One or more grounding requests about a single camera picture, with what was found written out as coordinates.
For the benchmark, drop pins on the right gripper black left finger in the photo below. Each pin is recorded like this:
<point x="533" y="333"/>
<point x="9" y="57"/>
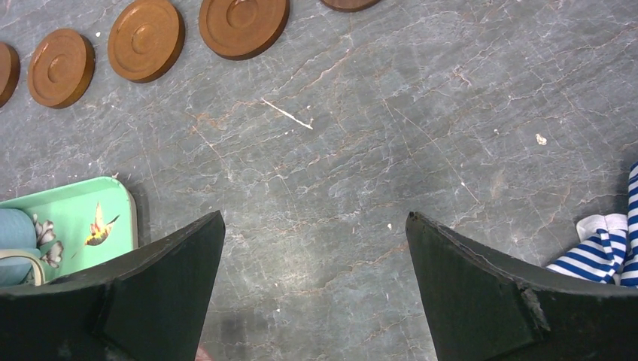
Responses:
<point x="148" y="304"/>

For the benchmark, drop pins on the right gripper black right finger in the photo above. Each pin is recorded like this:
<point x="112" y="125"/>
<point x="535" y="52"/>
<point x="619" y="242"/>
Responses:
<point x="483" y="304"/>

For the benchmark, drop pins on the dark wooden coaster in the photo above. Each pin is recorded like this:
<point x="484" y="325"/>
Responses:
<point x="349" y="5"/>

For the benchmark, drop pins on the pink mug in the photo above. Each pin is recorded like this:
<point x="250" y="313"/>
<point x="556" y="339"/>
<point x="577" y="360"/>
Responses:
<point x="202" y="355"/>

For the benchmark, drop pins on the ridged wooden coaster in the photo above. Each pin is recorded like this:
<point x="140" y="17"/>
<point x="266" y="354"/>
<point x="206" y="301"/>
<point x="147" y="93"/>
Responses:
<point x="61" y="69"/>
<point x="239" y="30"/>
<point x="146" y="40"/>
<point x="10" y="72"/>

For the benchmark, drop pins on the green floral tray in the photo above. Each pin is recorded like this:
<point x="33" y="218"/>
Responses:
<point x="80" y="225"/>

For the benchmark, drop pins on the blue striped cloth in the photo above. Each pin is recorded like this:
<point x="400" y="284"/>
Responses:
<point x="607" y="251"/>

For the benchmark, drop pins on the light blue mug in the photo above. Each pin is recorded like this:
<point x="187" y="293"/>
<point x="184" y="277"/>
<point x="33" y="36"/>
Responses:
<point x="19" y="254"/>

